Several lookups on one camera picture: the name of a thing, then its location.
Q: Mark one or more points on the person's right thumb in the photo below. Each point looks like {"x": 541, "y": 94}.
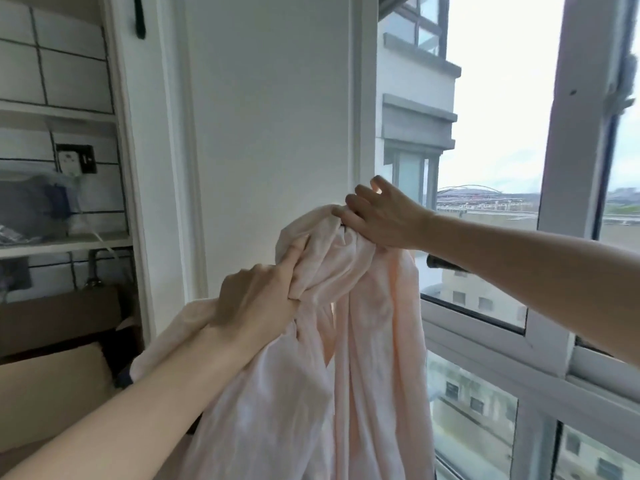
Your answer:
{"x": 384, "y": 186}

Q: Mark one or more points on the person's left forearm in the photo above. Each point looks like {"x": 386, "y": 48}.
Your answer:
{"x": 125, "y": 409}

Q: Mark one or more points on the metal tap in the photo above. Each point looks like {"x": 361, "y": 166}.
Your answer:
{"x": 93, "y": 269}

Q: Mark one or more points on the brown cardboard box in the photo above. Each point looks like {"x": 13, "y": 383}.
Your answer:
{"x": 50, "y": 364}

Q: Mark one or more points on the person's right hand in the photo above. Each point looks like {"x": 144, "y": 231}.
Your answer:
{"x": 390, "y": 219}

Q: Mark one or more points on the clear plastic bag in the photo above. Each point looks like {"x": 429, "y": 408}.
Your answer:
{"x": 35, "y": 204}

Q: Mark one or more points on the grey and white neighbouring building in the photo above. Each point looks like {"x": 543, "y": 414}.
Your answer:
{"x": 415, "y": 94}

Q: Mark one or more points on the person's left thumb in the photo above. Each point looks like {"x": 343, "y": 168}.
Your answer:
{"x": 294, "y": 307}

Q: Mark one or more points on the open white window sash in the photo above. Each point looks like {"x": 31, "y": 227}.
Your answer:
{"x": 585, "y": 109}

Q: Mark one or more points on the white plug adapter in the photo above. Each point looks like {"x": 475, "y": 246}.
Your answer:
{"x": 68, "y": 162}

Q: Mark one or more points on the white wall shelf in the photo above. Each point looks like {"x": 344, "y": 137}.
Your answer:
{"x": 60, "y": 114}

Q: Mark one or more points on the white door frame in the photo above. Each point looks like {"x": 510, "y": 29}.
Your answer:
{"x": 150, "y": 164}

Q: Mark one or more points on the person's left hand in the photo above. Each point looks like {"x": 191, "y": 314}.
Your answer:
{"x": 250, "y": 299}

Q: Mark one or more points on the person's right middle finger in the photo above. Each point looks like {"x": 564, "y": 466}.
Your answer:
{"x": 346, "y": 213}

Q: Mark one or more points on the dark laundry pole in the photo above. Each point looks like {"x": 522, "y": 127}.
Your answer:
{"x": 445, "y": 264}

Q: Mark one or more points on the white window frame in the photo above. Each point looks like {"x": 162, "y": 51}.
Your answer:
{"x": 545, "y": 354}

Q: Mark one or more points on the person's right forearm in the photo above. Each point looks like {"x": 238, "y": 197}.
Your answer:
{"x": 530, "y": 274}

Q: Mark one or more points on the pale pink cloth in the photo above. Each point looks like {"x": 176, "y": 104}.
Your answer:
{"x": 360, "y": 354}

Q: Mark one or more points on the black wall socket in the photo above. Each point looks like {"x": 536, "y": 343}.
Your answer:
{"x": 88, "y": 159}

